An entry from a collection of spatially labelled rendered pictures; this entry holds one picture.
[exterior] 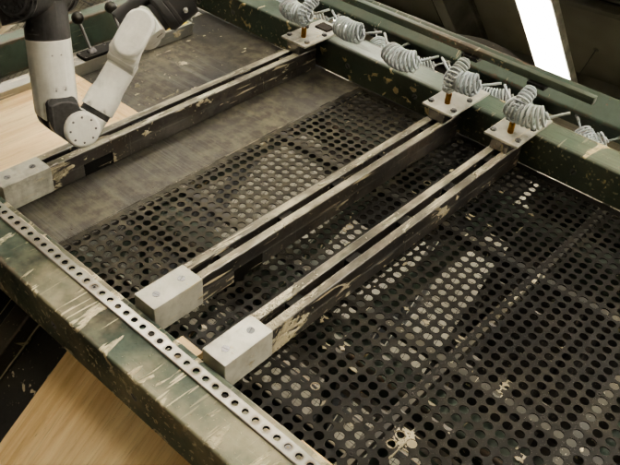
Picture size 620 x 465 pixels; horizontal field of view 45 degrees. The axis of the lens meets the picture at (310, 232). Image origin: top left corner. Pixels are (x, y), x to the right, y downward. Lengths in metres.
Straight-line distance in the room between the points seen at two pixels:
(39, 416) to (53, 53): 0.80
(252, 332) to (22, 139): 0.94
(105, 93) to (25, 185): 0.32
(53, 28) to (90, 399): 0.79
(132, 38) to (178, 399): 0.77
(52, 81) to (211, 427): 0.78
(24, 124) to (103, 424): 0.87
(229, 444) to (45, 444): 0.62
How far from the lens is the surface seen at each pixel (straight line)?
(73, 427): 1.79
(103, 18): 2.72
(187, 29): 2.63
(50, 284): 1.61
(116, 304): 1.54
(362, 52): 2.37
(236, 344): 1.43
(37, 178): 1.89
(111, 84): 1.71
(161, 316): 1.53
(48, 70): 1.65
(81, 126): 1.67
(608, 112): 2.57
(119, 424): 1.72
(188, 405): 1.37
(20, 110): 2.25
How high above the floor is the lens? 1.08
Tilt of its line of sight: 5 degrees up
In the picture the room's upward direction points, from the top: 35 degrees clockwise
